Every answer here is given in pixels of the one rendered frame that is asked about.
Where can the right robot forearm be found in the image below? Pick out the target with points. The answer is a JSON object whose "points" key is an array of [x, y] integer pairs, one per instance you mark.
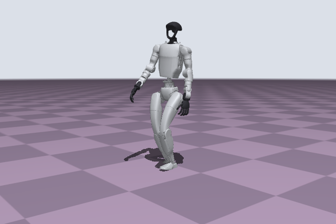
{"points": [[144, 77]]}

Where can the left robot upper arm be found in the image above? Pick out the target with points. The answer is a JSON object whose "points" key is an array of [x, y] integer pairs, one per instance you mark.
{"points": [[186, 52]]}

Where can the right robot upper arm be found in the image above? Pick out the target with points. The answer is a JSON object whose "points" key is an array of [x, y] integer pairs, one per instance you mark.
{"points": [[154, 58]]}

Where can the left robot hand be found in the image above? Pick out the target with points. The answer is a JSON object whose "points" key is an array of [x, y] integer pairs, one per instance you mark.
{"points": [[184, 106]]}

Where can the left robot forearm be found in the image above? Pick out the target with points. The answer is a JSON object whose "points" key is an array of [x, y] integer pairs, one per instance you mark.
{"points": [[188, 83]]}

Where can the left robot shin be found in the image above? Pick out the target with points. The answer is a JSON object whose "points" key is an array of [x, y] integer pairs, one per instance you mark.
{"points": [[167, 145]]}

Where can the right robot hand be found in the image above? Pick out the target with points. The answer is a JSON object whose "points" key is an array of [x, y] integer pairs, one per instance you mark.
{"points": [[136, 87]]}

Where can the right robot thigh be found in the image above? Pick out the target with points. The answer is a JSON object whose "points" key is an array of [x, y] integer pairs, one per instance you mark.
{"points": [[156, 111]]}

